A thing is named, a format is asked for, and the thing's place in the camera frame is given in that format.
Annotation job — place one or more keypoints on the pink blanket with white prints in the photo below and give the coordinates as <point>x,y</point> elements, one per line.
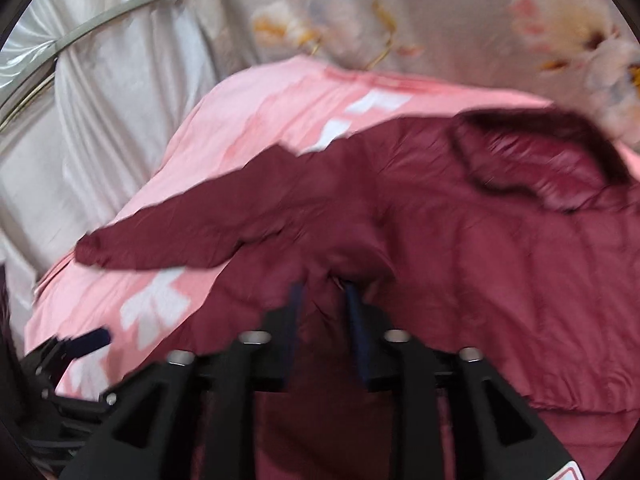
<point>300,104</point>

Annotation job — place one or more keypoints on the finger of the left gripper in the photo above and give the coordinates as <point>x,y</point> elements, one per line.
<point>76,348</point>

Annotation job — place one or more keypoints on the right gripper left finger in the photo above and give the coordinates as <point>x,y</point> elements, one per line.
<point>165,411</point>

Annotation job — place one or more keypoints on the silver satin curtain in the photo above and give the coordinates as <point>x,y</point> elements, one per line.
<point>91,93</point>

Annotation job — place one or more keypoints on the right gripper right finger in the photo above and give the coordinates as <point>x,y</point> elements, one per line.
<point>454,415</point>

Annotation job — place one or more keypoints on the grey floral bed sheet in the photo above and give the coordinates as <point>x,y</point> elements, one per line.
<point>582,54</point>

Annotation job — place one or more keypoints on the maroon puffer jacket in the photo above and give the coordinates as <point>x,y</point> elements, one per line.
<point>513,231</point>

